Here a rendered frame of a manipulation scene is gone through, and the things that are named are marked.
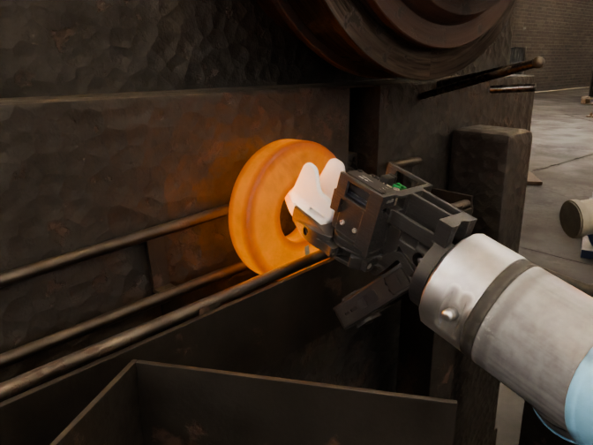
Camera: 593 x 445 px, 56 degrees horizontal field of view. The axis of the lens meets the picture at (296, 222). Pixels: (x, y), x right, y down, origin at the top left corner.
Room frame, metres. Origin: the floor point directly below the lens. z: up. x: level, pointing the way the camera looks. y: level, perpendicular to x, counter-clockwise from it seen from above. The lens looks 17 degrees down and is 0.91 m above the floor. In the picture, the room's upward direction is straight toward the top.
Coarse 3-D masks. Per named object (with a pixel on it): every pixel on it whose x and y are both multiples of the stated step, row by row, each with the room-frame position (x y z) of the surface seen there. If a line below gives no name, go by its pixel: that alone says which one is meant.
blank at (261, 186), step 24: (288, 144) 0.57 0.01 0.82; (312, 144) 0.59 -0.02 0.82; (264, 168) 0.54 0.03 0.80; (288, 168) 0.56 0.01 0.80; (240, 192) 0.54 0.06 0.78; (264, 192) 0.54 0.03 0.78; (240, 216) 0.53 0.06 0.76; (264, 216) 0.54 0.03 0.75; (240, 240) 0.53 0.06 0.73; (264, 240) 0.54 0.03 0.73; (288, 240) 0.56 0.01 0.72; (264, 264) 0.54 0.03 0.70
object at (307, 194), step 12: (312, 168) 0.54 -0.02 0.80; (300, 180) 0.55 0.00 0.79; (312, 180) 0.54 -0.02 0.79; (288, 192) 0.57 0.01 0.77; (300, 192) 0.55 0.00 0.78; (312, 192) 0.53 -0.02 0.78; (288, 204) 0.56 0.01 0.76; (300, 204) 0.54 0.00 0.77; (312, 204) 0.53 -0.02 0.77; (324, 204) 0.52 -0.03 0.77; (312, 216) 0.52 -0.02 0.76; (324, 216) 0.52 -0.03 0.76
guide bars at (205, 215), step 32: (416, 160) 0.81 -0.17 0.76; (160, 224) 0.53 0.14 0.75; (192, 224) 0.55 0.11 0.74; (64, 256) 0.47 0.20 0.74; (96, 256) 0.48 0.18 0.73; (160, 256) 0.53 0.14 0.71; (160, 288) 0.52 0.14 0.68; (192, 288) 0.53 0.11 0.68; (96, 320) 0.46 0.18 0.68; (32, 352) 0.42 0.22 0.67
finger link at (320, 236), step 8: (296, 208) 0.54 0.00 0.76; (296, 216) 0.54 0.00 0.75; (304, 216) 0.53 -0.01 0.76; (296, 224) 0.53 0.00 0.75; (304, 224) 0.51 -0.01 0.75; (312, 224) 0.51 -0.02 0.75; (320, 224) 0.51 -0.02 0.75; (328, 224) 0.51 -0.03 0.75; (304, 232) 0.51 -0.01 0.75; (312, 232) 0.50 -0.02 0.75; (320, 232) 0.50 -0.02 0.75; (328, 232) 0.50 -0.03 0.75; (312, 240) 0.50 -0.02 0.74; (320, 240) 0.49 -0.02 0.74; (328, 240) 0.49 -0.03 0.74; (320, 248) 0.49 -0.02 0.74; (328, 248) 0.49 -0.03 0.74; (336, 248) 0.49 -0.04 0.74; (328, 256) 0.48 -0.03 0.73
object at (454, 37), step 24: (360, 0) 0.59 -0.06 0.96; (384, 0) 0.59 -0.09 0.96; (408, 0) 0.61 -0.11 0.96; (432, 0) 0.61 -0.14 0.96; (456, 0) 0.64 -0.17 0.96; (480, 0) 0.67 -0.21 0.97; (504, 0) 0.75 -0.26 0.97; (384, 24) 0.61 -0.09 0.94; (408, 24) 0.62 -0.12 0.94; (432, 24) 0.65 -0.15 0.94; (456, 24) 0.68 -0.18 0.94; (480, 24) 0.71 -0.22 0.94; (432, 48) 0.66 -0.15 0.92
